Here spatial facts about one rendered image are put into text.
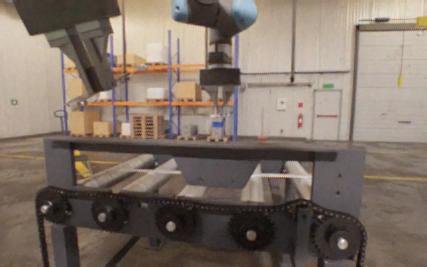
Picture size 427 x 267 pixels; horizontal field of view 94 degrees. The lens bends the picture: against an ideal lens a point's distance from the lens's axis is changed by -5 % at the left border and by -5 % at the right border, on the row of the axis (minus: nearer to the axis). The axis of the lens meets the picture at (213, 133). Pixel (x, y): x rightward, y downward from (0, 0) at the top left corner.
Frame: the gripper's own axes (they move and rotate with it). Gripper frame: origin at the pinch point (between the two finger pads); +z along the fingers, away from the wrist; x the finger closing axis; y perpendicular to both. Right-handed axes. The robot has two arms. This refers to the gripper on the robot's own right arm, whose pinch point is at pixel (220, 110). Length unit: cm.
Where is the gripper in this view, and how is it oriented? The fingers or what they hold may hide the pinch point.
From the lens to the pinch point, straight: 70.6
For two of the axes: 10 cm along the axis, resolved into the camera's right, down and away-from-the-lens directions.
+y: 1.9, -1.1, 9.8
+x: -9.8, -0.3, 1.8
